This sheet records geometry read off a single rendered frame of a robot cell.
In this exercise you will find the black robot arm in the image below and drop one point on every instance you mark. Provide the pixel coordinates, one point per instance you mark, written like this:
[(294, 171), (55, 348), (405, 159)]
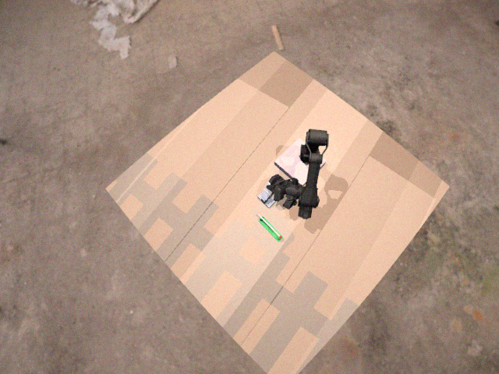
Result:
[(310, 155)]

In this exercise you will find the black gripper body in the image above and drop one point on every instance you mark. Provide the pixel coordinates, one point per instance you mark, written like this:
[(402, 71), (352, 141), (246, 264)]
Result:
[(292, 189)]

